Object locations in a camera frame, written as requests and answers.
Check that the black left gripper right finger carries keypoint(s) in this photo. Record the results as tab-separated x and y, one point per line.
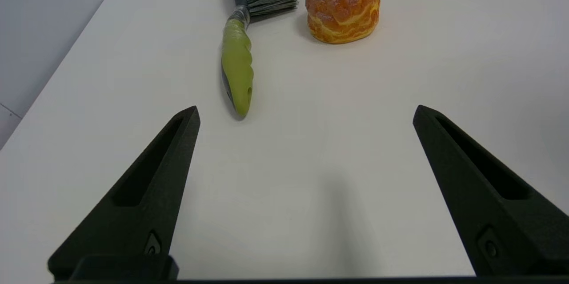
515	230

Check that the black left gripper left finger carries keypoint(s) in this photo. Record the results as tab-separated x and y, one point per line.
133	226

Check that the golden cream puff bread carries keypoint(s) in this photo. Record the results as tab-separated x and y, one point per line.
342	6

